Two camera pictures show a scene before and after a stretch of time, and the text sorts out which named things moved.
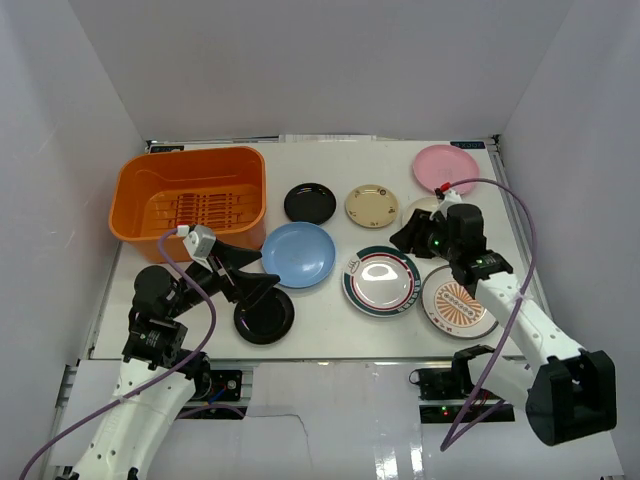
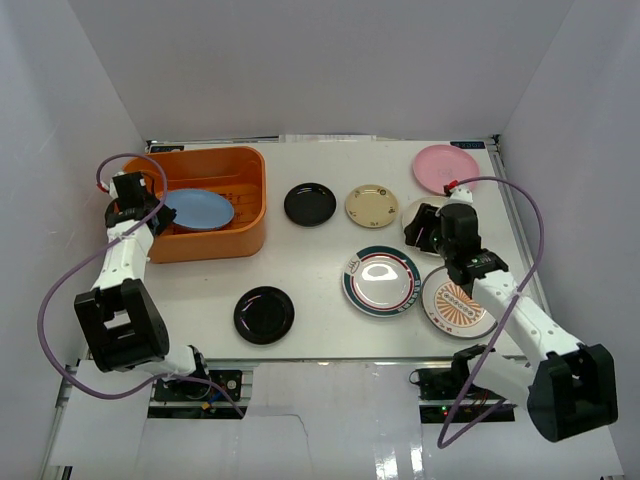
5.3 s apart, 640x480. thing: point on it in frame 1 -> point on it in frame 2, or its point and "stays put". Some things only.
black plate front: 267,319 stays put
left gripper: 226,278 -> 161,217
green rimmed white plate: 380,281 stays put
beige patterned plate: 372,206 stays put
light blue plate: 302,254 -> 199,209
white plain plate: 426,203 stays put
